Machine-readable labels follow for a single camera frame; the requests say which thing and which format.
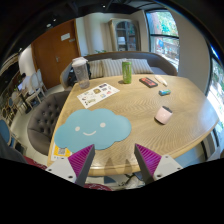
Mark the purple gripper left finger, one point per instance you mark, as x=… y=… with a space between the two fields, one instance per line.
x=74 y=168

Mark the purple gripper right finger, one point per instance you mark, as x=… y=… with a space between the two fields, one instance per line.
x=154 y=166

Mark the blue cloud mouse pad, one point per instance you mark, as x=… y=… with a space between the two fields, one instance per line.
x=100 y=127

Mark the yellow QR code card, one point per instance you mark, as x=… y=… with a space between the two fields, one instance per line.
x=58 y=152

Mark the grey tufted armchair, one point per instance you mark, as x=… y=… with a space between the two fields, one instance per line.
x=43 y=121

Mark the small teal eraser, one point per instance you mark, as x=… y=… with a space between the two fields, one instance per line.
x=164 y=92

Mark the white sticker sheet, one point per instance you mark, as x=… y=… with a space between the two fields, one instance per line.
x=97 y=94

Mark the blue chair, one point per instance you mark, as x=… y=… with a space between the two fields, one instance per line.
x=7 y=134

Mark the white pen-like object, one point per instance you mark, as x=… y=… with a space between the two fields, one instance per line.
x=161 y=80

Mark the white chair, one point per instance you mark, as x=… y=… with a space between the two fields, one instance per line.
x=34 y=90

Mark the clear plastic water bottle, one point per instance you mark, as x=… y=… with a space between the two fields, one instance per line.
x=80 y=69

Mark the striped cushion right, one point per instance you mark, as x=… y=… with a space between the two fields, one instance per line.
x=140 y=66

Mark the striped cushion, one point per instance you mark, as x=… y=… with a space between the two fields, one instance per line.
x=96 y=69
x=140 y=66
x=112 y=67

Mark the grey sofa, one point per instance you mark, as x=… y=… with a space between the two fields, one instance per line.
x=158 y=64

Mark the striped cushion left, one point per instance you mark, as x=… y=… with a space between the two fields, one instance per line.
x=96 y=69

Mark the green drink can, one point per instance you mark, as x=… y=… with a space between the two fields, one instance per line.
x=127 y=72

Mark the striped cushion middle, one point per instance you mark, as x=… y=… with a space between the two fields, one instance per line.
x=112 y=67

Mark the orange wooden door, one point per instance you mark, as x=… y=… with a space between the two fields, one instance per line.
x=54 y=50

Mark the beige glass cabinet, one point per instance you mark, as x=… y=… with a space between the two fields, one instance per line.
x=124 y=35

